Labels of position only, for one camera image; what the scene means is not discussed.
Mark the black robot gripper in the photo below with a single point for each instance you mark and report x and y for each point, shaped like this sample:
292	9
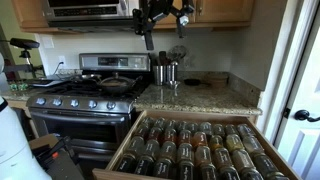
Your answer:
152	11

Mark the wooden spice drawer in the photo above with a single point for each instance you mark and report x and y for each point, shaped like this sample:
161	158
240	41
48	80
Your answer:
195	146

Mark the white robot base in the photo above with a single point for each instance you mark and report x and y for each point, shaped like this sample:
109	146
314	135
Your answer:
16	159

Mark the wooden upper cabinets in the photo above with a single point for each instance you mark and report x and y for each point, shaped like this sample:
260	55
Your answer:
217	14

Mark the perforated steel utensil holder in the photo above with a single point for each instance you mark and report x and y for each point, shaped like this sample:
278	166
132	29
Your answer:
159	74

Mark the small steel measuring cup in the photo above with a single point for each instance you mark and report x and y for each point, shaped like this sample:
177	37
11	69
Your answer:
173	84

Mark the small black dish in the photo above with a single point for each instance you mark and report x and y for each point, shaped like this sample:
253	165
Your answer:
192	82

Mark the frying pan with glass lid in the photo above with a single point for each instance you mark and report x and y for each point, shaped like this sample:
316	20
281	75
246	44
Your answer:
118	84

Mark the round wooden bowl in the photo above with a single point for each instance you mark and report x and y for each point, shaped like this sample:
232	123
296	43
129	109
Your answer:
217	80

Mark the stainless steel gas stove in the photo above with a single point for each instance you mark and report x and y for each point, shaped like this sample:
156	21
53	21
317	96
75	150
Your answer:
95	120

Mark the stainless steel microwave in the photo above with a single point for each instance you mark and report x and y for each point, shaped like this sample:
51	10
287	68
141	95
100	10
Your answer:
82	13

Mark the white door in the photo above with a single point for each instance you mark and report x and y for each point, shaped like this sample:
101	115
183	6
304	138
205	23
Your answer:
298	139

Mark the wire skimmer utensil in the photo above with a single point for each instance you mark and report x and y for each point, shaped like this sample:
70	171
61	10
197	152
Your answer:
177	53

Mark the wall power outlet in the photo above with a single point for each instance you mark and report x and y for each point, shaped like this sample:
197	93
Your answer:
62	60

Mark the black camera on tripod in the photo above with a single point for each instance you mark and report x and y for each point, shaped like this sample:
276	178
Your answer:
26	45

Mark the black door handle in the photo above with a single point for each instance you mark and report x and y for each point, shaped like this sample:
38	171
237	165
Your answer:
305	115

